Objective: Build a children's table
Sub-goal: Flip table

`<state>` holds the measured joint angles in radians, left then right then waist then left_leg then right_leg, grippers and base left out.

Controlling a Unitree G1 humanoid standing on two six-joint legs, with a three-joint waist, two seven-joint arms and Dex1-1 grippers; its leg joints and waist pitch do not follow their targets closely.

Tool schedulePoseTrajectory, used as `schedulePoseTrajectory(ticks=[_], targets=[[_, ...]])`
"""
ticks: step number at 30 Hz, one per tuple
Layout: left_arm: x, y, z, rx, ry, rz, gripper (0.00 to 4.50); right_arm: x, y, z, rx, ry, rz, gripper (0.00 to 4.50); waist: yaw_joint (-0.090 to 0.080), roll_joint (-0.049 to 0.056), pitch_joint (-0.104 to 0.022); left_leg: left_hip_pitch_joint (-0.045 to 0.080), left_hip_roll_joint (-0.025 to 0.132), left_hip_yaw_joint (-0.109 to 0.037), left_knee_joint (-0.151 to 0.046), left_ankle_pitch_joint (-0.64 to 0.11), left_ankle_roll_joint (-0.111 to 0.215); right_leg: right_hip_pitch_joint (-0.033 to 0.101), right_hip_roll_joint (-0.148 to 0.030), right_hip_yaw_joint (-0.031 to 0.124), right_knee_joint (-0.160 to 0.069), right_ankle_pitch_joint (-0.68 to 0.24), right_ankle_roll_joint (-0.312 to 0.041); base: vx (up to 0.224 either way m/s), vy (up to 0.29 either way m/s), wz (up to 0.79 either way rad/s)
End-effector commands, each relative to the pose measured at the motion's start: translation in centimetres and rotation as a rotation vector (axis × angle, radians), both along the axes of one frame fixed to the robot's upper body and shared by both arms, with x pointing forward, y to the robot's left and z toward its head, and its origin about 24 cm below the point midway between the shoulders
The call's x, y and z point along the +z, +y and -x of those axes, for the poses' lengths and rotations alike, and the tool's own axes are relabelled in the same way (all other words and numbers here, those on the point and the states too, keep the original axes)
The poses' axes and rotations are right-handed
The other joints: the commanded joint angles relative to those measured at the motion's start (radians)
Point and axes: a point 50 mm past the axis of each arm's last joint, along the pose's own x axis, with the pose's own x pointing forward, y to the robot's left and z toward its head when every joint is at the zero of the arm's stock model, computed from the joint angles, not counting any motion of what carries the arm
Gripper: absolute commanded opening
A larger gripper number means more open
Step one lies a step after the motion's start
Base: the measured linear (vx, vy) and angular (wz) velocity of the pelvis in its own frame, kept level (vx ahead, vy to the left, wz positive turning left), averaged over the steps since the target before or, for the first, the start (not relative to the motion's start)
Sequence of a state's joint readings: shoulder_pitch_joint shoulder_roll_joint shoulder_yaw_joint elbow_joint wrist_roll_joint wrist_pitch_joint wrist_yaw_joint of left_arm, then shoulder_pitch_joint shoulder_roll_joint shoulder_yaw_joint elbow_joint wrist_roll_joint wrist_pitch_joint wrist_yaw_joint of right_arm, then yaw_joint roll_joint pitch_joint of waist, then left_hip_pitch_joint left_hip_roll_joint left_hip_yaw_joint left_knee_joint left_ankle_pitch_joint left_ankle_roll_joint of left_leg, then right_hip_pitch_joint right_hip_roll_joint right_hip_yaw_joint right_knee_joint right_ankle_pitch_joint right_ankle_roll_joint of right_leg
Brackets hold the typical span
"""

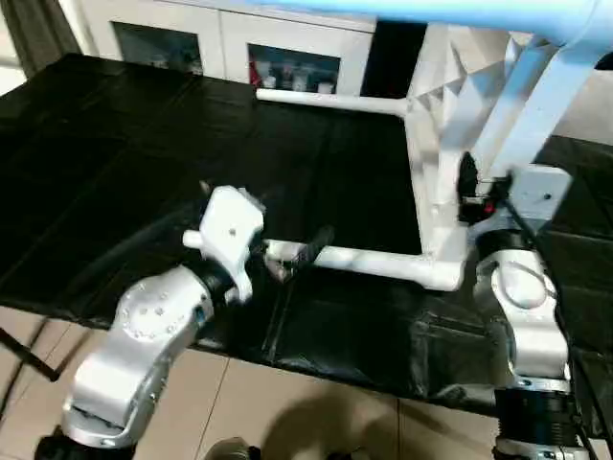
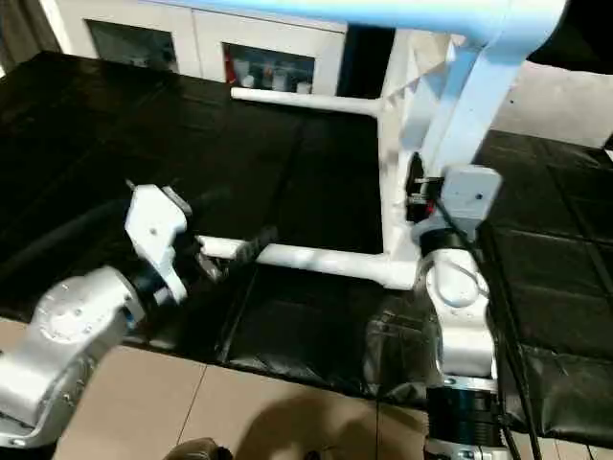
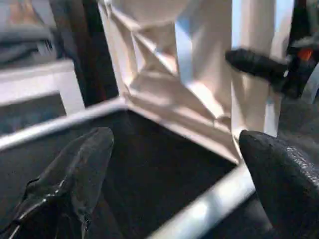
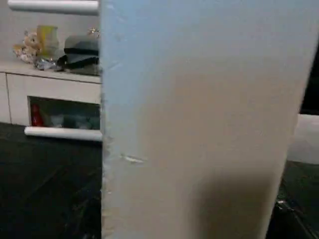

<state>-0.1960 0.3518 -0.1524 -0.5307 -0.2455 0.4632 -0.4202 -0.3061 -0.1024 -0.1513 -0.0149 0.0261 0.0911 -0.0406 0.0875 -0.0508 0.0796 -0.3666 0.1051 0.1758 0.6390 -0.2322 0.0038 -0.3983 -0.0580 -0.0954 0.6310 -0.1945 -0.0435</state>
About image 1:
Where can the grey curtain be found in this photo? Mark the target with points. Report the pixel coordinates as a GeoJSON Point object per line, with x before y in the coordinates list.
{"type": "Point", "coordinates": [38, 29]}

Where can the black stand leg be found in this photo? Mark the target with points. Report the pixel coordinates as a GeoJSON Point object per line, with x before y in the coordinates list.
{"type": "Point", "coordinates": [29, 354]}

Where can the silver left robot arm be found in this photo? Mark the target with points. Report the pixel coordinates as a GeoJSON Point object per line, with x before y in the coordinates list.
{"type": "Point", "coordinates": [139, 335]}

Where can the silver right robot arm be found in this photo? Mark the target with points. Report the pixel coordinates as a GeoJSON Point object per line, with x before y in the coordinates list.
{"type": "Point", "coordinates": [527, 311]}

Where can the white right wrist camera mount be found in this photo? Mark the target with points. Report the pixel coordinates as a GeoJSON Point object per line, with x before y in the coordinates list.
{"type": "Point", "coordinates": [541, 191]}

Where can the white plastic table leg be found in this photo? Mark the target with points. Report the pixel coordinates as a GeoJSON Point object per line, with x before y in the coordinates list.
{"type": "Point", "coordinates": [325, 99]}
{"type": "Point", "coordinates": [383, 263]}
{"type": "Point", "coordinates": [431, 12]}

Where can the white plastic table top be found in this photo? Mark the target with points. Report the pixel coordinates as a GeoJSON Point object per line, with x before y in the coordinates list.
{"type": "Point", "coordinates": [440, 191]}

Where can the white cabinet with glass doors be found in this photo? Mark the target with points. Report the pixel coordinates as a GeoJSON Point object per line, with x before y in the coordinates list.
{"type": "Point", "coordinates": [215, 29]}

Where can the black cabinet with yellow label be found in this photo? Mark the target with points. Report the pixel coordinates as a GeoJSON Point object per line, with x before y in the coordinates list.
{"type": "Point", "coordinates": [392, 57]}

